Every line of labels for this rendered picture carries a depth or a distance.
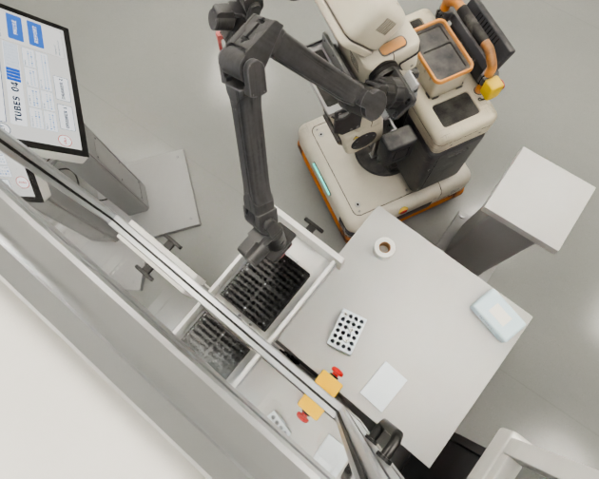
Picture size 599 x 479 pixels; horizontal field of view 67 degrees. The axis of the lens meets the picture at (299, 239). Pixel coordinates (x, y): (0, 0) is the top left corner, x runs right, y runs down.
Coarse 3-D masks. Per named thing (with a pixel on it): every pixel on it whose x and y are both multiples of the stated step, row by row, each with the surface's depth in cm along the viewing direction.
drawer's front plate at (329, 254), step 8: (280, 216) 140; (288, 216) 140; (288, 224) 142; (296, 224) 139; (296, 232) 144; (304, 232) 139; (304, 240) 146; (312, 240) 138; (320, 240) 138; (320, 248) 138; (328, 248) 137; (328, 256) 140; (336, 256) 136
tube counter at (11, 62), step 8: (8, 48) 138; (16, 48) 141; (8, 56) 138; (16, 56) 140; (8, 64) 137; (16, 64) 139; (8, 72) 135; (16, 72) 138; (8, 80) 135; (16, 80) 137; (8, 88) 134; (16, 88) 135
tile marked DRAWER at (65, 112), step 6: (60, 108) 144; (66, 108) 145; (60, 114) 143; (66, 114) 144; (72, 114) 146; (60, 120) 142; (66, 120) 144; (72, 120) 145; (60, 126) 141; (66, 126) 143; (72, 126) 144
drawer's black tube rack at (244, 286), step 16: (240, 272) 139; (256, 272) 139; (272, 272) 139; (288, 272) 138; (224, 288) 138; (240, 288) 138; (256, 288) 140; (272, 288) 137; (288, 288) 137; (240, 304) 136; (256, 304) 139; (272, 304) 136; (256, 320) 138; (272, 320) 137
